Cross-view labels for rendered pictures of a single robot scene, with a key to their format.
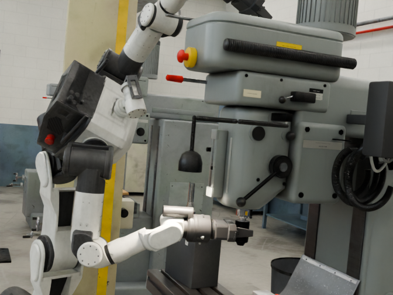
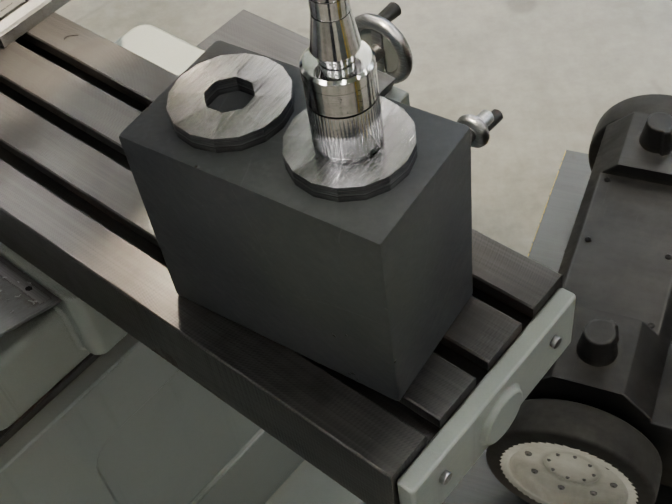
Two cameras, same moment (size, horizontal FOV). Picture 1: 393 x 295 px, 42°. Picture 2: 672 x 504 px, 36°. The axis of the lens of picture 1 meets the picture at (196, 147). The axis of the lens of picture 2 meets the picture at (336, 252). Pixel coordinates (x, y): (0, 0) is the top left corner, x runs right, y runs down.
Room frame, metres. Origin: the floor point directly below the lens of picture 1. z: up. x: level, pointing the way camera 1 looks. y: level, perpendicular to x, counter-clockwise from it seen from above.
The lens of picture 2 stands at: (2.54, -0.17, 1.61)
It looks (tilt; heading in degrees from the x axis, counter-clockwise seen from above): 50 degrees down; 161
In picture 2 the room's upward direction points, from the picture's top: 10 degrees counter-clockwise
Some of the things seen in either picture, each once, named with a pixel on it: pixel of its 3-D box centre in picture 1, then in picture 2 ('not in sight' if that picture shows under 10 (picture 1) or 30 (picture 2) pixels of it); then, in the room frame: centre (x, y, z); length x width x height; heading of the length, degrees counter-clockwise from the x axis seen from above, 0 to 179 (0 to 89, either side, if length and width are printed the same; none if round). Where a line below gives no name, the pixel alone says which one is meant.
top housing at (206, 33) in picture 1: (262, 51); not in sight; (1.66, -0.18, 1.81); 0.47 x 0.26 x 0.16; 114
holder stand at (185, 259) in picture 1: (192, 254); (306, 213); (2.03, -0.02, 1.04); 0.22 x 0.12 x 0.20; 31
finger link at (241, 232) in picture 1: (243, 233); not in sight; (1.62, -0.17, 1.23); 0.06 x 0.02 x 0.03; 99
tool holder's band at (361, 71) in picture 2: not in sight; (337, 64); (2.08, 0.00, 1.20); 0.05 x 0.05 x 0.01
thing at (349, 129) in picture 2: not in sight; (343, 105); (2.08, 0.00, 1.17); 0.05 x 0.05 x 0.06
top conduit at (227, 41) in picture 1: (292, 54); not in sight; (1.54, -0.26, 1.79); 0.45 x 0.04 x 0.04; 114
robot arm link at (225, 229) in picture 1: (214, 230); not in sight; (1.64, -0.08, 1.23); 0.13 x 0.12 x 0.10; 9
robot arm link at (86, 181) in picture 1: (88, 170); not in sight; (1.62, 0.34, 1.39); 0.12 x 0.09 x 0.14; 100
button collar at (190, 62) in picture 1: (190, 57); not in sight; (1.56, 0.04, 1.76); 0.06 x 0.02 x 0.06; 24
